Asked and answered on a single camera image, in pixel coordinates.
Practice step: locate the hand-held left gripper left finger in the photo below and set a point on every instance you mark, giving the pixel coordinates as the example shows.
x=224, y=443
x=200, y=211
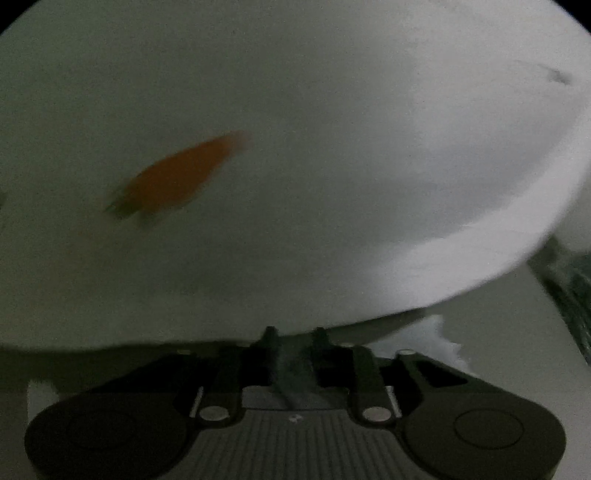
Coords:
x=269, y=344

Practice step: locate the dark patterned cloth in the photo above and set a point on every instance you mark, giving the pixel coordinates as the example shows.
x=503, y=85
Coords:
x=570, y=286

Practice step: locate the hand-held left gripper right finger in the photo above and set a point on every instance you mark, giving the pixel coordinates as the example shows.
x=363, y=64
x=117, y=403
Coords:
x=319, y=344

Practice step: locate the white garment with orange print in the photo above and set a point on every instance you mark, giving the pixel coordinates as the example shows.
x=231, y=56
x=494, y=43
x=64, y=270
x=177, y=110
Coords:
x=323, y=161

